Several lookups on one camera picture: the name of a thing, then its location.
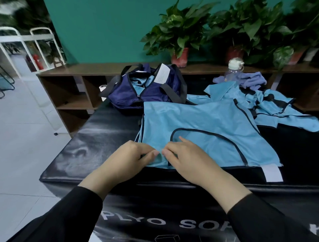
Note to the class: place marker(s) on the clear bottle silver cap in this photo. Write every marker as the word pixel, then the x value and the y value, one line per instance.
pixel 235 66

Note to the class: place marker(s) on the person's right forearm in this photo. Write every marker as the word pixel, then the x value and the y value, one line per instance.
pixel 264 214

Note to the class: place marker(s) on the teal bucket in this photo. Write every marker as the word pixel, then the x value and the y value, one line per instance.
pixel 5 82

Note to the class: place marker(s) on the purple cloth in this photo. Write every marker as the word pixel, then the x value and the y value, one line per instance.
pixel 246 79

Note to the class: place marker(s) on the green plant in white pot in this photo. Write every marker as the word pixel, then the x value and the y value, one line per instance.
pixel 301 30

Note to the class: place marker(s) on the wooden shelf cabinet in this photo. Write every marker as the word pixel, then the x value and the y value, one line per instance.
pixel 65 97

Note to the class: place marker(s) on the person's left forearm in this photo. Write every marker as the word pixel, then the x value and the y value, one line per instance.
pixel 65 214

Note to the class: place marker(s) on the black leather bench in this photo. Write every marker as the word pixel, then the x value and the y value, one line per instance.
pixel 84 149

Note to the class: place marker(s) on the white wheeled cart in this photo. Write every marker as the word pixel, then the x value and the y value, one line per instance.
pixel 17 37

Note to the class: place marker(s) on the navy blue bag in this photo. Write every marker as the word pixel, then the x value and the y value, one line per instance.
pixel 119 97

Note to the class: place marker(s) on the person's left hand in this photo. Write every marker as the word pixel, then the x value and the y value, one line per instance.
pixel 124 162

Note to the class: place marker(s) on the green plant in red pot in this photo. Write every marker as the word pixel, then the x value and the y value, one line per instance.
pixel 179 27
pixel 246 25

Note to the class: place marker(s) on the white metal rack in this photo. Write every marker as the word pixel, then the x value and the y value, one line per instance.
pixel 25 10

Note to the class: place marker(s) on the person's right hand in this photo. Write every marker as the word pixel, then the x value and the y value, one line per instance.
pixel 197 162

